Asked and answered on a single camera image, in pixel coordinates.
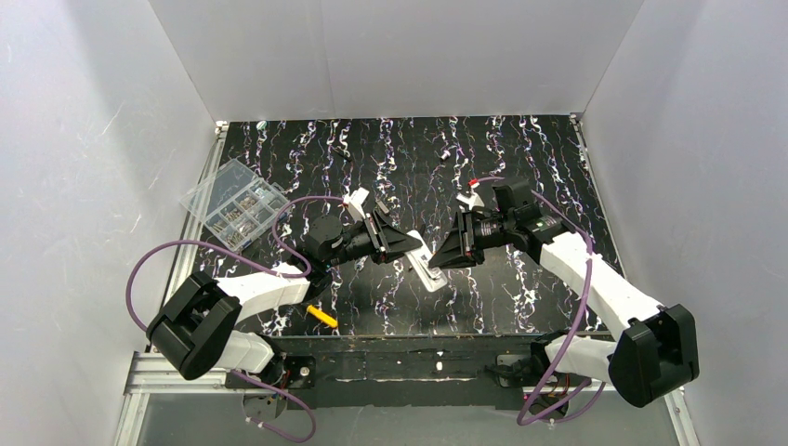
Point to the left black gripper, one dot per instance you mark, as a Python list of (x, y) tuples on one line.
[(375, 235)]

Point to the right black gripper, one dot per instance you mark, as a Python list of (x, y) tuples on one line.
[(466, 233)]

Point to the white remote control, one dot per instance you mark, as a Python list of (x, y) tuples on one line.
[(432, 278)]

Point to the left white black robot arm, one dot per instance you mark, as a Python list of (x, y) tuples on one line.
[(196, 329)]

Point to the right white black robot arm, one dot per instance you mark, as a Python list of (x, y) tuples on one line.
[(620, 336)]

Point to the clear plastic screw organizer box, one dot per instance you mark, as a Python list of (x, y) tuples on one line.
[(235, 204)]

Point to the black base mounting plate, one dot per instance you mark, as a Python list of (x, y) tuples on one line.
[(399, 371)]

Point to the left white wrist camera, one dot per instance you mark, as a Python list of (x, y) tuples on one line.
[(355, 204)]

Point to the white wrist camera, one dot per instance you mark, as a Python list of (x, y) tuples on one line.
[(470, 200), (355, 204)]

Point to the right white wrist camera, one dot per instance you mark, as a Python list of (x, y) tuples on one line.
[(470, 200)]

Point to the aluminium frame rail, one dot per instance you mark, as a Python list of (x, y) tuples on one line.
[(398, 161)]

